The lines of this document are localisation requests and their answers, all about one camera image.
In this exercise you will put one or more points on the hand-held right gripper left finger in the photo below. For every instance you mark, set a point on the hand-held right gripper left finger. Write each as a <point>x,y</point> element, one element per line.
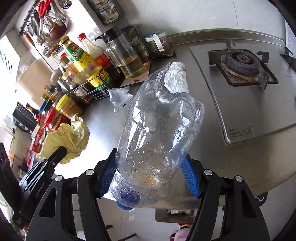
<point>107,172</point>

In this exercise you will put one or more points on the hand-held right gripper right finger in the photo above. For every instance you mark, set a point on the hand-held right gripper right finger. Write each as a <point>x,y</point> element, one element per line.
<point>190,177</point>

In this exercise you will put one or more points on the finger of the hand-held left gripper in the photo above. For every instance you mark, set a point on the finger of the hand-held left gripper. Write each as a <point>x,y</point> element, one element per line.
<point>56,156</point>

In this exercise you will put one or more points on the plain yellow bag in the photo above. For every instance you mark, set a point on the plain yellow bag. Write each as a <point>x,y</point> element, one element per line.
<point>67,136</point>

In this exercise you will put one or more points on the grey trash bin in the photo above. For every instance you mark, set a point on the grey trash bin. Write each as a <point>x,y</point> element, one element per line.
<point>171,214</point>

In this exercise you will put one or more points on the clear crushed plastic bottle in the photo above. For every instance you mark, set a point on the clear crushed plastic bottle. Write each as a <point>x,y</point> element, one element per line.
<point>157,134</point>

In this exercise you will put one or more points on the red food packets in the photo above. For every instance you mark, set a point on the red food packets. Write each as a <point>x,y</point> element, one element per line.
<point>38,140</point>

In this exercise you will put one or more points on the large red-lid chili jar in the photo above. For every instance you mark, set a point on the large red-lid chili jar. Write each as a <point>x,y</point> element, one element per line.
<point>54,119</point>

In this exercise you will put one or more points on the strawberry slipper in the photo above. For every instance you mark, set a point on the strawberry slipper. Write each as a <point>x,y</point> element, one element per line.
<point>185,225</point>

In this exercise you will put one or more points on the yellow-lid sauce jar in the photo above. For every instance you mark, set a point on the yellow-lid sauce jar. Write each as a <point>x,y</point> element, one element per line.
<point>68,106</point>

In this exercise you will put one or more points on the black countertop appliance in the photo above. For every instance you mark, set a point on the black countertop appliance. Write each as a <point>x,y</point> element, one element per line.
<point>24,115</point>

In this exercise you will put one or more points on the group of small spice bottles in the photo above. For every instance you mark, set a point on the group of small spice bottles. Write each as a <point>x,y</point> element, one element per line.
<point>47,99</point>

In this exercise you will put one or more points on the person's pink clothed leg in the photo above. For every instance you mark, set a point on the person's pink clothed leg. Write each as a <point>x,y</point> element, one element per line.
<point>182,235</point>

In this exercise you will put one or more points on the metal-top glass cruet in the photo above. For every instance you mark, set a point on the metal-top glass cruet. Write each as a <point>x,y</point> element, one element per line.
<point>62,83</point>

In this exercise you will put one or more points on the black cat floor mat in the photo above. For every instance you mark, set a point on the black cat floor mat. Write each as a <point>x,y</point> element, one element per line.
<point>261,199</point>

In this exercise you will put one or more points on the small clear plastic pouch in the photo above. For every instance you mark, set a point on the small clear plastic pouch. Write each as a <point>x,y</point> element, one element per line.
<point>120,97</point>

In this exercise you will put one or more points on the small yellow-cap bottle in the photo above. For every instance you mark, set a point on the small yellow-cap bottle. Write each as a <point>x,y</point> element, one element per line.
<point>68,80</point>

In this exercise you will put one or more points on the grey-brown round object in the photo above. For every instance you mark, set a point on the grey-brown round object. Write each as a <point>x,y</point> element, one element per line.
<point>55,77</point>

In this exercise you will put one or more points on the stainless steel gas stove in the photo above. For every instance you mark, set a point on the stainless steel gas stove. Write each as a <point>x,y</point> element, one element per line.
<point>242,111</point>

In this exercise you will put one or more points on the small red-cap amber bottle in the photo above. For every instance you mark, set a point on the small red-cap amber bottle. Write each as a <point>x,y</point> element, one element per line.
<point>67,66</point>

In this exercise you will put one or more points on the dark soy sauce bottle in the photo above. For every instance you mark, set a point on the dark soy sauce bottle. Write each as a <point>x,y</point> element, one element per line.
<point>55,60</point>

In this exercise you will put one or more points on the crumpled white tissue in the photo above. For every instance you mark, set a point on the crumpled white tissue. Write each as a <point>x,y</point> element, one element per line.
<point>177,77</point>

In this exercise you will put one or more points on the red-cap red label sauce bottle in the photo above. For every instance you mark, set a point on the red-cap red label sauce bottle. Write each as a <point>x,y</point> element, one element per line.
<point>101,61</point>

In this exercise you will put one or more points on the pink square coaster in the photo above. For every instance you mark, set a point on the pink square coaster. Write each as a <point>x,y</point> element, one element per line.
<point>145,69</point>

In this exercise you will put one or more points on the clear printed plastic wrap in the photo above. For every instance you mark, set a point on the clear printed plastic wrap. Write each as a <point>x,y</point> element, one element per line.
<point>157,71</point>

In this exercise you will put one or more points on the glass oil pitcher black lid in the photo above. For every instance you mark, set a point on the glass oil pitcher black lid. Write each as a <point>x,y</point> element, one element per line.
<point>127,58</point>

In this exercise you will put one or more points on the large black burner grate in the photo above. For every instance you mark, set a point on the large black burner grate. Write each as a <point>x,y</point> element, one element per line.
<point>242,62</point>

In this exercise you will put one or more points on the dark jar tray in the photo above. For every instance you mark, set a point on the dark jar tray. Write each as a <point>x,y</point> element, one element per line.
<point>170,52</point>

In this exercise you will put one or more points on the group of hanging kitchen utensils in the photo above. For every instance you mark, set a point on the group of hanging kitchen utensils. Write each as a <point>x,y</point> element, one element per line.
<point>48,25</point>

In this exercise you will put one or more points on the dark countertop seasoning box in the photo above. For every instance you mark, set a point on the dark countertop seasoning box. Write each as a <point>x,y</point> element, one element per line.
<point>136,39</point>

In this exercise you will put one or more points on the glass jar blue lid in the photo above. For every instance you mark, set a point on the glass jar blue lid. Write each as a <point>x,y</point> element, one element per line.
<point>157,41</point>

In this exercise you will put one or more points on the small black burner grate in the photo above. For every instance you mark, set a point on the small black burner grate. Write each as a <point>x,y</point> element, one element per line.
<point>289,58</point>

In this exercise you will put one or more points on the foil splash guard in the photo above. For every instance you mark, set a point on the foil splash guard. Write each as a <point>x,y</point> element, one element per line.
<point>290,37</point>

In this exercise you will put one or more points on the black wall utensil rail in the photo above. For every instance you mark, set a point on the black wall utensil rail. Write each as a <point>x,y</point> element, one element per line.
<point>26,20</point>

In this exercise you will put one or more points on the wall-mounted double seasoning box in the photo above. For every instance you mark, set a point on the wall-mounted double seasoning box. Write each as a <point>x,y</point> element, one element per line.
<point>106,11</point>

